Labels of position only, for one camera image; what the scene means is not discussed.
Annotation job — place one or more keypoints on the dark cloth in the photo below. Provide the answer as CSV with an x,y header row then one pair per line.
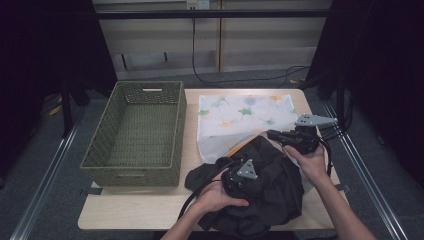
x,y
273,186

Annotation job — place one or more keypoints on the black metal stand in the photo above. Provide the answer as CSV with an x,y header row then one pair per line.
x,y
66,113

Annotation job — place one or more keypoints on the black curtain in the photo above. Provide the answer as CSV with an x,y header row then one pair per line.
x,y
40,60
383,66

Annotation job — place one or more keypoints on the white leaf-print laundry bag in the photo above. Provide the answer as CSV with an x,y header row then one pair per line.
x,y
233,120

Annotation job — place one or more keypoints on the yellow floor tape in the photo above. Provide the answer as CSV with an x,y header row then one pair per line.
x,y
55,110

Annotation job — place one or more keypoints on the white power outlet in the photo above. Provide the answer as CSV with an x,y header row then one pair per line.
x,y
198,4

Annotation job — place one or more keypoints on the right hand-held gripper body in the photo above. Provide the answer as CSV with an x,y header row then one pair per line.
x,y
305,140

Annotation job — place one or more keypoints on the metal floor rail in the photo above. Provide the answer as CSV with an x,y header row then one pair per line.
x,y
43,190
389,213

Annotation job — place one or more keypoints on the green woven basket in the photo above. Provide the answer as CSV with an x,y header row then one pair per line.
x,y
143,133

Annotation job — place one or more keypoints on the person's right hand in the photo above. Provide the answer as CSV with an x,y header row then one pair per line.
x,y
311,166

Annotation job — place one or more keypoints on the person's left hand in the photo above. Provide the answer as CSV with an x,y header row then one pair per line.
x,y
215,196

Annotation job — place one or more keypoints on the dark table edge clip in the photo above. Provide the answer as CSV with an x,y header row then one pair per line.
x,y
91,191
343,187

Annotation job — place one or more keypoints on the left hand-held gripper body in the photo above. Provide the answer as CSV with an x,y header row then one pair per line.
x,y
235,185

